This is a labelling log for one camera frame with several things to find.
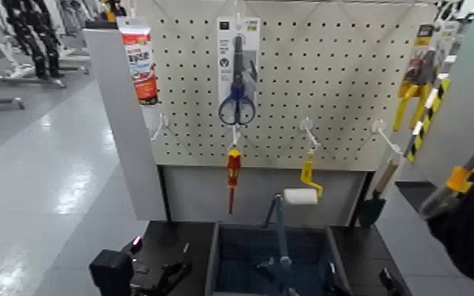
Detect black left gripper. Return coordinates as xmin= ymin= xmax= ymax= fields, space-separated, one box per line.
xmin=130 ymin=242 xmax=194 ymax=296

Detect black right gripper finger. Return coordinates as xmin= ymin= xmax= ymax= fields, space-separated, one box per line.
xmin=324 ymin=262 xmax=340 ymax=296
xmin=379 ymin=267 xmax=405 ymax=296

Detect red yellow screwdriver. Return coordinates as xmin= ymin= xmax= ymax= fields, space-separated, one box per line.
xmin=226 ymin=147 xmax=243 ymax=215

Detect orange grey handheld tool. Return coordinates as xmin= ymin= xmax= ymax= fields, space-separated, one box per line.
xmin=420 ymin=158 xmax=474 ymax=220

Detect yellow pliers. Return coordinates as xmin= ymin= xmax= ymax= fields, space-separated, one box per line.
xmin=393 ymin=24 xmax=449 ymax=132

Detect dark sleeved person forearm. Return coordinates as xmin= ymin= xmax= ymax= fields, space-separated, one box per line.
xmin=424 ymin=158 xmax=474 ymax=294

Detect grey panel below pegboard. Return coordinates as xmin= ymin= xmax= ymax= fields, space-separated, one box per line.
xmin=162 ymin=165 xmax=367 ymax=228

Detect white pegboard hook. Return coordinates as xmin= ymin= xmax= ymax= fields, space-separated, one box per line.
xmin=150 ymin=113 xmax=170 ymax=142
xmin=299 ymin=117 xmax=321 ymax=152
xmin=371 ymin=119 xmax=403 ymax=157
xmin=228 ymin=124 xmax=242 ymax=150

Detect tall grey side panel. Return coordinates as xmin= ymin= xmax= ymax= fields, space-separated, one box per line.
xmin=83 ymin=28 xmax=168 ymax=222

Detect large grey hazard edged panel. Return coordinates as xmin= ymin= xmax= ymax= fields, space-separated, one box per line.
xmin=413 ymin=0 xmax=474 ymax=189

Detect white perforated pegboard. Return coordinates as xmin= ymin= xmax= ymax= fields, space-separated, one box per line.
xmin=135 ymin=0 xmax=439 ymax=172

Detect red white sealant tube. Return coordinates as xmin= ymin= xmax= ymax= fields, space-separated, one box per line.
xmin=116 ymin=16 xmax=161 ymax=106

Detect blue scissors on card package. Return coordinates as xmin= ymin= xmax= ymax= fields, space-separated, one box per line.
xmin=216 ymin=16 xmax=261 ymax=127

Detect yellow black background object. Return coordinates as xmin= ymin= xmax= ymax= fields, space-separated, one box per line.
xmin=99 ymin=0 xmax=128 ymax=24

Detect black background robot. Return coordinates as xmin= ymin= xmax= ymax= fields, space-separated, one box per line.
xmin=2 ymin=0 xmax=64 ymax=80

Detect blue grey crate with handle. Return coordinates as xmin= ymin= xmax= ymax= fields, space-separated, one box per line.
xmin=205 ymin=193 xmax=352 ymax=296

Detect black frame strut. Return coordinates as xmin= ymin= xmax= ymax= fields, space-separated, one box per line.
xmin=347 ymin=171 xmax=376 ymax=228
xmin=157 ymin=165 xmax=172 ymax=223

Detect wooden handled dark trowel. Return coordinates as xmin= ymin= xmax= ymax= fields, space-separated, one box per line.
xmin=357 ymin=158 xmax=402 ymax=228

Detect yellow handled white paint roller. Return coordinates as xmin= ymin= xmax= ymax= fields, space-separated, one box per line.
xmin=283 ymin=150 xmax=324 ymax=206

